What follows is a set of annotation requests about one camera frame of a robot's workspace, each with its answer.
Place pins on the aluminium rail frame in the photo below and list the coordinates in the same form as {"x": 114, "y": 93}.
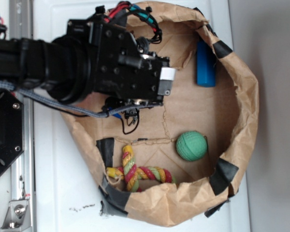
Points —
{"x": 22, "y": 170}

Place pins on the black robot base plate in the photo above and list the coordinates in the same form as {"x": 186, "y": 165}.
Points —
{"x": 11, "y": 129}

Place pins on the brown paper bag bin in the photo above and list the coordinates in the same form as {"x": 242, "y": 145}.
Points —
{"x": 226, "y": 115}

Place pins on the green rubber ball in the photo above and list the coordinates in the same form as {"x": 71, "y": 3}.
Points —
{"x": 191, "y": 146}

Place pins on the blue plastic cylinder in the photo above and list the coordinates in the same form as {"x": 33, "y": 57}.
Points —
{"x": 206, "y": 74}

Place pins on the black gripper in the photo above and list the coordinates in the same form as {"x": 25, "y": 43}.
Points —
{"x": 110, "y": 62}

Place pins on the silver corner bracket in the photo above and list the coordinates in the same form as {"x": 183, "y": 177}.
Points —
{"x": 17, "y": 218}

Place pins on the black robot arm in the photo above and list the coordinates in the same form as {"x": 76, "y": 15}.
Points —
{"x": 51, "y": 66}

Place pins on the colourful rope toy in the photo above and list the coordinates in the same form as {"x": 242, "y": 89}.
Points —
{"x": 131, "y": 173}

